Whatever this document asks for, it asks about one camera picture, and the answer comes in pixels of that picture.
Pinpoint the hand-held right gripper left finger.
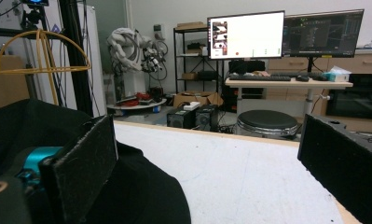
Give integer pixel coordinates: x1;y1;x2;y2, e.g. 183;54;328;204
38;114;119;224

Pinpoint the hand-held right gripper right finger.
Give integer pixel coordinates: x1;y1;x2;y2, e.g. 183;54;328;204
296;114;372;224

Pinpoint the black cloth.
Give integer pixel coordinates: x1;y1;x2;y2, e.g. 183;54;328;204
0;98;193;224

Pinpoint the teal metal device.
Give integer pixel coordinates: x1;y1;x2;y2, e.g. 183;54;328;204
16;146;64;191

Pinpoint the black box appliance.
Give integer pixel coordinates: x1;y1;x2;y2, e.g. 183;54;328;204
325;73;372;121

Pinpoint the round white platform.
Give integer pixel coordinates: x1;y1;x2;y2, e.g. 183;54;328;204
106;97;168;111

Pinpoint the round black stool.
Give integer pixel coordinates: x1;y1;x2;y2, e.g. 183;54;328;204
236;109;300;140

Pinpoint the tissue box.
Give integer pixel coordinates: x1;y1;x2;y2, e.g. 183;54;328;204
323;65;351;83

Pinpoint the light wooden desk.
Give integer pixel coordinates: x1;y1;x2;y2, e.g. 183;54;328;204
224;77;354;119

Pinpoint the white panel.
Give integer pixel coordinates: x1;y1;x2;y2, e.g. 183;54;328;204
76;3;108;118

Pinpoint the light wooden cabinet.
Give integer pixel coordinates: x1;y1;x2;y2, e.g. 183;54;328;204
266;51;372;134

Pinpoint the black metal stand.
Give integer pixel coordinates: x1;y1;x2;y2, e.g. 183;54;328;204
58;0;95;118

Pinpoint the brown cardboard panel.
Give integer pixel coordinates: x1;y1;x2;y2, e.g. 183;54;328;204
0;54;31;112

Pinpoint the black computer tower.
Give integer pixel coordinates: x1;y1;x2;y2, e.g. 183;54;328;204
166;106;198;130
194;104;220;133

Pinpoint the black keyboard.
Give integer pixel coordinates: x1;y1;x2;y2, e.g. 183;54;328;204
227;74;292;83

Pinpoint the monitor with dark screen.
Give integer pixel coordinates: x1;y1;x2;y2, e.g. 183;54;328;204
282;8;365;59

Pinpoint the open cardboard box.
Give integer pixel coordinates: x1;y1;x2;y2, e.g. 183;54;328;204
172;91;225;108

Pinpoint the black metal shelf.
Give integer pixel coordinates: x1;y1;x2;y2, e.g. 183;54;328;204
172;25;226;95

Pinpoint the monitor with white screen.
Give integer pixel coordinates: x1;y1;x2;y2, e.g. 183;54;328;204
207;10;286;61

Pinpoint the black cylinder with tan ring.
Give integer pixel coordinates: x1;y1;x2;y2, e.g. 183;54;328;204
0;175;33;224

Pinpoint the yellow wire dome frame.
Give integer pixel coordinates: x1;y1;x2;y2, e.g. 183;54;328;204
0;29;92;106

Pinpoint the camera with blue light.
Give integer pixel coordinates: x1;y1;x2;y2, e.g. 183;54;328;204
20;0;50;31

